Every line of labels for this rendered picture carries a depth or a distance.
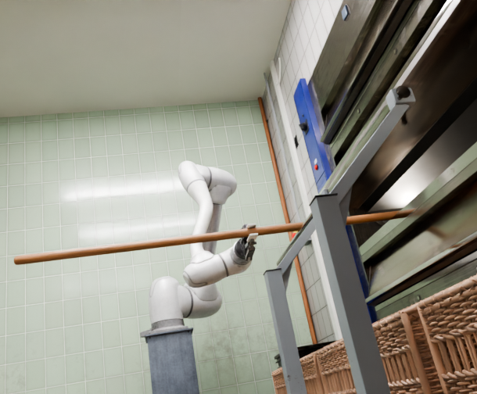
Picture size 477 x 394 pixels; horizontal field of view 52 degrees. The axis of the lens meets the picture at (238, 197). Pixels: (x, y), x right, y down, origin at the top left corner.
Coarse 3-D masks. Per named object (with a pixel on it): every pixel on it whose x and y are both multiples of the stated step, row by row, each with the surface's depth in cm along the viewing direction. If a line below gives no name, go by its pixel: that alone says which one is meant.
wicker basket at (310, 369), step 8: (304, 360) 142; (312, 360) 136; (280, 368) 169; (304, 368) 144; (312, 368) 137; (272, 376) 183; (280, 376) 173; (304, 376) 144; (312, 376) 137; (320, 376) 132; (400, 376) 135; (280, 384) 173; (312, 384) 138; (320, 384) 131; (280, 392) 176; (312, 392) 139; (320, 392) 133
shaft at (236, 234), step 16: (288, 224) 178; (160, 240) 169; (176, 240) 170; (192, 240) 171; (208, 240) 172; (16, 256) 160; (32, 256) 161; (48, 256) 162; (64, 256) 163; (80, 256) 164
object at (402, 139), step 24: (456, 0) 113; (456, 24) 119; (432, 48) 126; (456, 48) 127; (408, 72) 136; (432, 72) 135; (456, 72) 135; (432, 96) 145; (456, 96) 146; (408, 120) 157; (432, 120) 158; (384, 144) 170; (408, 144) 171; (384, 168) 187; (360, 192) 207
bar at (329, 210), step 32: (384, 128) 97; (352, 160) 125; (320, 224) 87; (288, 256) 134; (352, 256) 84; (352, 288) 81; (288, 320) 126; (352, 320) 79; (288, 352) 123; (352, 352) 78; (288, 384) 120; (384, 384) 76
